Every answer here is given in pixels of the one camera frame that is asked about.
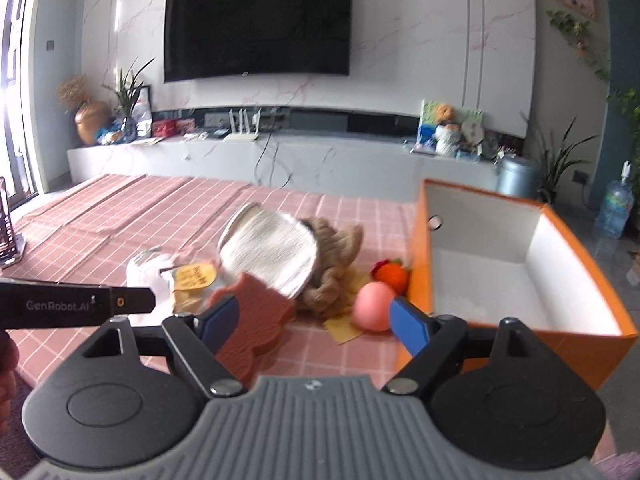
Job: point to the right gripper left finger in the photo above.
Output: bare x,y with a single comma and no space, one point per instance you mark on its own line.
189,344

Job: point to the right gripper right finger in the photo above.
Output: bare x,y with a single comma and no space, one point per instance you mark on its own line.
438,346

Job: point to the orange silver snack bag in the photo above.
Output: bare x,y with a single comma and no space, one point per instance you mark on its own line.
192,285

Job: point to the red-brown sponge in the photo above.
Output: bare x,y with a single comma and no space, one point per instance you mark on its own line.
263,314

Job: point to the pink soft ball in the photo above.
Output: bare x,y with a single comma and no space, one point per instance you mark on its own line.
371,309

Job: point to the left hand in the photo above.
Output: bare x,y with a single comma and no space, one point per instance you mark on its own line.
9,357

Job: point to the dark rack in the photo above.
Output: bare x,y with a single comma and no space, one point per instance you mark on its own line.
12,244

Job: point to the orange crochet fruit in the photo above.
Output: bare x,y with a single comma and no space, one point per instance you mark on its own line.
392,273

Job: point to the orange storage box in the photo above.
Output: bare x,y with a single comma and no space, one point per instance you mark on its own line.
484,256

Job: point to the yellow cloth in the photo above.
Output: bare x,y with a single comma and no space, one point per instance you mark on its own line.
339,325

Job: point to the pink checkered tablecloth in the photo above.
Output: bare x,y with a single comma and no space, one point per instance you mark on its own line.
89,234

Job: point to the white knitted cloth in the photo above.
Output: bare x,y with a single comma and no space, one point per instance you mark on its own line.
274,247

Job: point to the white marble tv console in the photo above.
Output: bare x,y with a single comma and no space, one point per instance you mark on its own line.
313,164

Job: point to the grey metal trash can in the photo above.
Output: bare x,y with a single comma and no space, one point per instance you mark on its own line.
518,177

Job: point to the brown round vase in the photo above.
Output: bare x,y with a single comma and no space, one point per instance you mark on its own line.
90,119

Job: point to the plush doll on white pot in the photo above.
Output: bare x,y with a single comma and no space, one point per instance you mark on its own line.
447,133

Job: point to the white wifi router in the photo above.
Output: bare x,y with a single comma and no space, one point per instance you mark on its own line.
242,126

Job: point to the red box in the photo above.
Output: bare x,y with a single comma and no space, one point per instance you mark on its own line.
164,128

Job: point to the potted green plant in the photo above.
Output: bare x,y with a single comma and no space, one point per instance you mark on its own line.
554,156

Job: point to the tall leafy plant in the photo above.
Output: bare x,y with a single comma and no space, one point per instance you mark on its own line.
627,103

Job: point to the green picture board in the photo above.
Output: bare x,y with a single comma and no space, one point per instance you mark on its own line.
471,128

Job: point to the blue water jug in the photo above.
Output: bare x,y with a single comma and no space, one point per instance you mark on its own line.
616,204

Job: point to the green plant in glass vase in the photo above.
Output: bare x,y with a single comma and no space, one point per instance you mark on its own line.
127,89

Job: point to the hanging green vine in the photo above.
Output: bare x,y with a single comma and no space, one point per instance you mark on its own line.
577,33

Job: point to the black wall television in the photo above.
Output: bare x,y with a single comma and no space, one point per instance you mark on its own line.
213,38

